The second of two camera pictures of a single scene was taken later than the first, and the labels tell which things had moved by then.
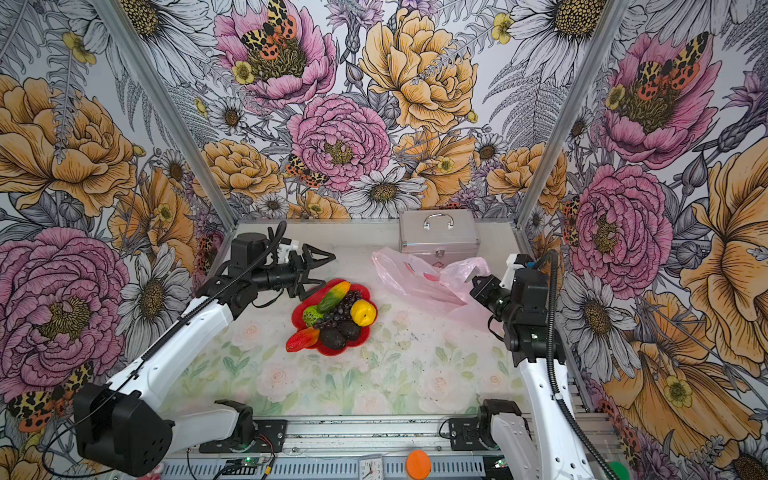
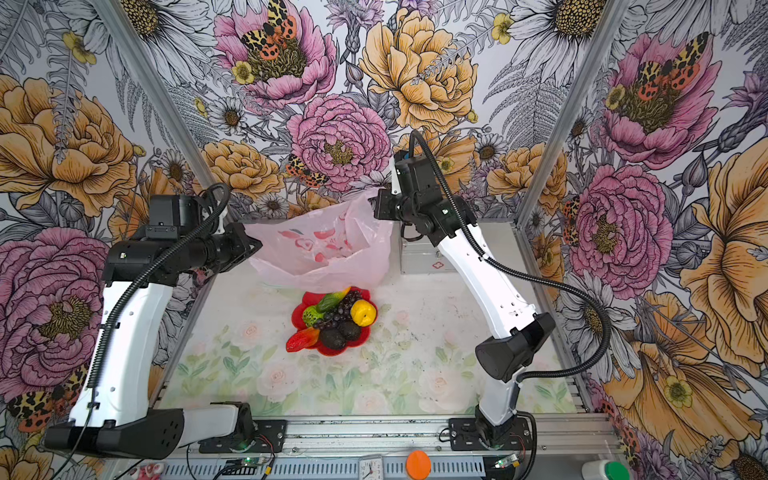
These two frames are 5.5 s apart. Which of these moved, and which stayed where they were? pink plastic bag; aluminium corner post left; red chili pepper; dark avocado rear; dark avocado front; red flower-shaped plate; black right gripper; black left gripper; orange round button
Moved: black right gripper; pink plastic bag; black left gripper
Stayed: red flower-shaped plate; orange round button; red chili pepper; dark avocado rear; aluminium corner post left; dark avocado front
